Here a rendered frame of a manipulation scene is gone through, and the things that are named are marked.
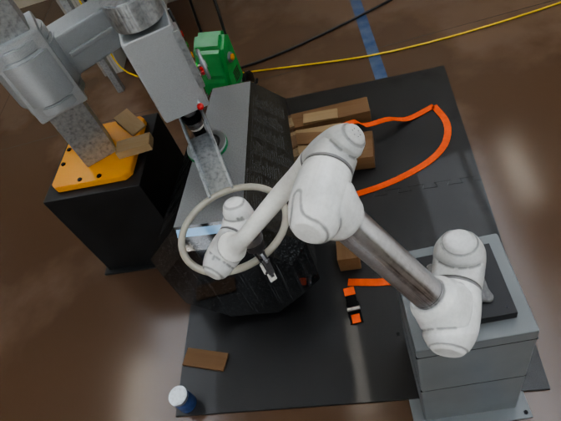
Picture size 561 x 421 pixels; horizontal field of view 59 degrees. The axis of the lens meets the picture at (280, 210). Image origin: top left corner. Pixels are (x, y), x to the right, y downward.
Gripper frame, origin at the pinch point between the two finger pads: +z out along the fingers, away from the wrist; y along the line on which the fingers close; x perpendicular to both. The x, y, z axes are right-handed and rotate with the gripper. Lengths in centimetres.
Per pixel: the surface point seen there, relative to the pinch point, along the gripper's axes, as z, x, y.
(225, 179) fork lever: -10, -11, 50
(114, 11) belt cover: -90, -6, 71
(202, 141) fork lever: -19, -13, 73
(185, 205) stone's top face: -3, 10, 59
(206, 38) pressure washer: 8, -79, 227
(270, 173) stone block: 6, -33, 56
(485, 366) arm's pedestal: 30, -43, -70
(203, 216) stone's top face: -2.2, 7.0, 46.8
